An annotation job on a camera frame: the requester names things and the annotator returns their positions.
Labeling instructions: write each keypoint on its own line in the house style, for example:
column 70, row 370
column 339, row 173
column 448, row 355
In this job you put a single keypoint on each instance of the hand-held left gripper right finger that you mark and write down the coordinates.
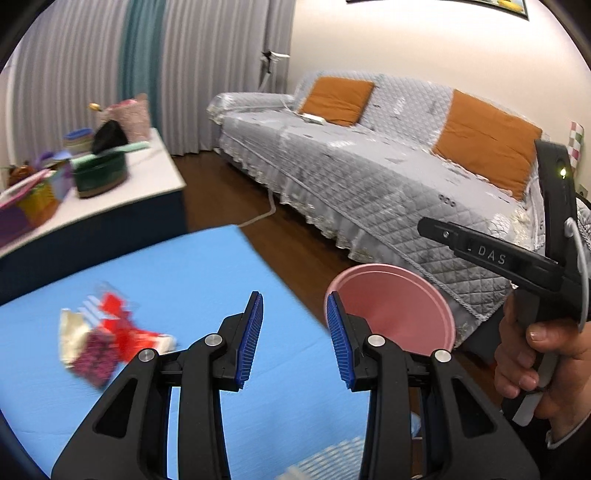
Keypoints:
column 339, row 341

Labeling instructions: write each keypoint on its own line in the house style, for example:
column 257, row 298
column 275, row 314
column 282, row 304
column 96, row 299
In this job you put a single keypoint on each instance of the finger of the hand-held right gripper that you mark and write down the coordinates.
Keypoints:
column 489, row 256

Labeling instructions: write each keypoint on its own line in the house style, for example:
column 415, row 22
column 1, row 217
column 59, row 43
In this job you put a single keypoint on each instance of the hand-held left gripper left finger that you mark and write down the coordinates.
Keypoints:
column 249, row 341

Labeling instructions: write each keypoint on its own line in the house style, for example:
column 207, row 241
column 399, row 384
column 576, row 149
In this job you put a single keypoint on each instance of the pink round bin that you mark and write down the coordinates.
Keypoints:
column 392, row 300

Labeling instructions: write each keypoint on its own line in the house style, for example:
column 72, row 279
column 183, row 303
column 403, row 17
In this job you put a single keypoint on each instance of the person's right forearm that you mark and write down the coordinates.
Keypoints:
column 570, row 429

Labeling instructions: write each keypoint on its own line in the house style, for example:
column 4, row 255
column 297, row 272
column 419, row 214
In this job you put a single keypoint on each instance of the person's right hand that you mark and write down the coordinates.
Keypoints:
column 572, row 374

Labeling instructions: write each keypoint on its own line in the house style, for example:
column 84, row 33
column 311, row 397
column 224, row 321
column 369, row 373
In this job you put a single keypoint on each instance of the checkered pillow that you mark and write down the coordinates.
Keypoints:
column 581, row 143

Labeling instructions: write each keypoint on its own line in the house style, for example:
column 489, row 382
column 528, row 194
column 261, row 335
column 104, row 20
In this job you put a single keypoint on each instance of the red black torn wrapper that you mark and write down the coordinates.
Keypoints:
column 134, row 337

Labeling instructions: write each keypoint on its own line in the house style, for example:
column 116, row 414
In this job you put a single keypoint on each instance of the orange cushion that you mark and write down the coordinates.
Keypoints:
column 489, row 138
column 334, row 99

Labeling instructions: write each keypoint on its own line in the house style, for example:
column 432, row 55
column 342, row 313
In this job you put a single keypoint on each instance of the grey quilted sofa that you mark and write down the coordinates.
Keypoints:
column 360, row 184

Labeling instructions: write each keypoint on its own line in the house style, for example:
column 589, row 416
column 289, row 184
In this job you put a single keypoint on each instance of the dark red patterned wrapper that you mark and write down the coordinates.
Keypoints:
column 94, row 357

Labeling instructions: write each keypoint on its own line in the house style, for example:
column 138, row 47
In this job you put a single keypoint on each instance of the cream plastic wrapper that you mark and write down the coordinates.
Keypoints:
column 74, row 332

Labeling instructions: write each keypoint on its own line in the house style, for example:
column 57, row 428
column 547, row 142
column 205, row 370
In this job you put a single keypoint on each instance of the white top coffee table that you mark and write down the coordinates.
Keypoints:
column 152, row 184

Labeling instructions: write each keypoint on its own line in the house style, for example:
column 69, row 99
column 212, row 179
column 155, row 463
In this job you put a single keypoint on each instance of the dark green round basket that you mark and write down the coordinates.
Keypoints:
column 101, row 175

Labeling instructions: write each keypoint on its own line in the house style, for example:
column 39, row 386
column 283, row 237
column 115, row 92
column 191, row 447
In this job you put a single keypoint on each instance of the white power strip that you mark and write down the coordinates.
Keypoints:
column 311, row 118

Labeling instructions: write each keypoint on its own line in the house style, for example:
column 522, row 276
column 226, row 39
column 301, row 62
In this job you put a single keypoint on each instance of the light green flat lid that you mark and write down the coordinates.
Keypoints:
column 134, row 146

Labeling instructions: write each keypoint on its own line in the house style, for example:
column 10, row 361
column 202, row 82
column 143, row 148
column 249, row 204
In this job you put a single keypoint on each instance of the black bag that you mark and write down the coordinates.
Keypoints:
column 108, row 136

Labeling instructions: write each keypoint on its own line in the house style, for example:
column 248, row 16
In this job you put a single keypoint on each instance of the pink patterned bag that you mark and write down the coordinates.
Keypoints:
column 134, row 115

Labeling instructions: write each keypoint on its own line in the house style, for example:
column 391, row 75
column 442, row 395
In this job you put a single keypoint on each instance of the colourful rectangular box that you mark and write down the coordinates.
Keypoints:
column 32, row 207

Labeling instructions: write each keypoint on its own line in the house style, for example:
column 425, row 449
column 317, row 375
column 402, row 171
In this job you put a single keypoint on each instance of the stack of coloured bowls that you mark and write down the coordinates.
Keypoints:
column 79, row 140

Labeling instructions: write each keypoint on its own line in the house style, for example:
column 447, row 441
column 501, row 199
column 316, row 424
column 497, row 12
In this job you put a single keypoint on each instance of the yellow flower ornament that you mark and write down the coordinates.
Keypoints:
column 95, row 107

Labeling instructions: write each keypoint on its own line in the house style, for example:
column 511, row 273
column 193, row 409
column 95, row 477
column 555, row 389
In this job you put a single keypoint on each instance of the grey curtain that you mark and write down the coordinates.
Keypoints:
column 69, row 60
column 221, row 60

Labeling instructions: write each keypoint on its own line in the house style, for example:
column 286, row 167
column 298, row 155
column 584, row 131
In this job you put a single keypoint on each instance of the brown toy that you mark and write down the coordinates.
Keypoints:
column 21, row 173

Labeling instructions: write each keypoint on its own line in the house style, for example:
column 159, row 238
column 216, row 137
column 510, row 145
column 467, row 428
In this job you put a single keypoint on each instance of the white floor lamp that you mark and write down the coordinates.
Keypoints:
column 272, row 57

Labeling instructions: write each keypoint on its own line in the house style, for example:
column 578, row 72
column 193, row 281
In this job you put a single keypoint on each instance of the teal curtain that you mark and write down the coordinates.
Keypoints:
column 141, row 50

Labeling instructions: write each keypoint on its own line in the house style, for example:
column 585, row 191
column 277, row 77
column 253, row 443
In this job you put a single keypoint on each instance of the framed wall painting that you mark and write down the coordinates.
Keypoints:
column 438, row 5

